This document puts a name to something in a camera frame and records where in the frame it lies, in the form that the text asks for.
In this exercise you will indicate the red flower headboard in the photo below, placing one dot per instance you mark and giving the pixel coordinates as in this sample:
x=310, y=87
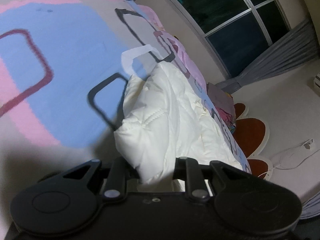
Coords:
x=252, y=135

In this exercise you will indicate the window with white frame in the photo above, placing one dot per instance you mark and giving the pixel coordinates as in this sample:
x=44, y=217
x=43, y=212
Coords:
x=235, y=31

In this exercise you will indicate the grey curtain right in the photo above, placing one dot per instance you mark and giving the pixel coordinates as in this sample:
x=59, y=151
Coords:
x=297, y=47

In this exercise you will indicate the white wall charger plug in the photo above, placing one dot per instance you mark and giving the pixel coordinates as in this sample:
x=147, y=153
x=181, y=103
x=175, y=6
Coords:
x=309, y=144

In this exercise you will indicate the patterned bed sheet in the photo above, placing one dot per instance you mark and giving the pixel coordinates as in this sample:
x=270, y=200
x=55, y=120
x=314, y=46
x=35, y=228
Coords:
x=65, y=65

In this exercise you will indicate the stack of folded clothes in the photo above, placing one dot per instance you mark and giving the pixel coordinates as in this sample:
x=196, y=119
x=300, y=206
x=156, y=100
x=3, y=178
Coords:
x=224, y=104

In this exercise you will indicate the white padded jacket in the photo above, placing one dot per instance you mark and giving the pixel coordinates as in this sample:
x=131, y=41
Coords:
x=163, y=120

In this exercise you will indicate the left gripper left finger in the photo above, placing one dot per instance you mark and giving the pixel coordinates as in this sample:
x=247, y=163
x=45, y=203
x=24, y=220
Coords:
x=116, y=183

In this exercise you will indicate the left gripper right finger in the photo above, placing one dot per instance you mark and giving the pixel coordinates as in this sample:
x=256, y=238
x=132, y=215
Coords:
x=189, y=171

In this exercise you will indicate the pink blanket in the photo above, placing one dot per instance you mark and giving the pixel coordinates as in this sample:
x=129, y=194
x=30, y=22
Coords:
x=178, y=47

